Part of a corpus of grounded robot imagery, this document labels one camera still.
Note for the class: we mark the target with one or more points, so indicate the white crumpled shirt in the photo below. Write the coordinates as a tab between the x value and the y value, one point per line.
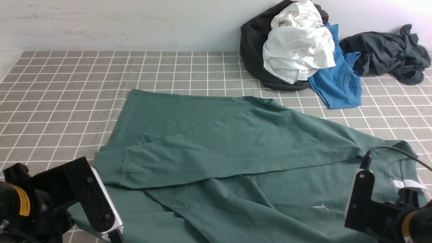
298	44

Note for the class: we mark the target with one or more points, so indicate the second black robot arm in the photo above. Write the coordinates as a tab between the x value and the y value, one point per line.
404	221

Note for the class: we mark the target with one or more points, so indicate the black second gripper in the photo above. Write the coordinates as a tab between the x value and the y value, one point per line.
404	221

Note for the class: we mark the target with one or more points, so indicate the dark grey crumpled shirt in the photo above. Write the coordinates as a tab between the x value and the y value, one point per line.
397	54

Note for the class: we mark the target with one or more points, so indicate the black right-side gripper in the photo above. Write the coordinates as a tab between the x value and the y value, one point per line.
35	208

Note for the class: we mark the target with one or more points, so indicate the green long sleeve shirt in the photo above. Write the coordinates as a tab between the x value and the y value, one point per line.
192	169

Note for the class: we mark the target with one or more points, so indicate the grey checkered tablecloth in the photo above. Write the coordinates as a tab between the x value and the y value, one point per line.
57	106

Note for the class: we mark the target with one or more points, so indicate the black garment under white shirt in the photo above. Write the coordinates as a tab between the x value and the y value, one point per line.
254	34

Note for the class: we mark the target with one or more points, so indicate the blue shirt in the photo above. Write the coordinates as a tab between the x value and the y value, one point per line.
339	87

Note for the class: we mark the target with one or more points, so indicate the black robot arm with PIPER label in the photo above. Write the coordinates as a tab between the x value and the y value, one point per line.
35	209

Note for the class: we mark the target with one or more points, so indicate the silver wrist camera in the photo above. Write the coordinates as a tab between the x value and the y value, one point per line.
112	233
357	171

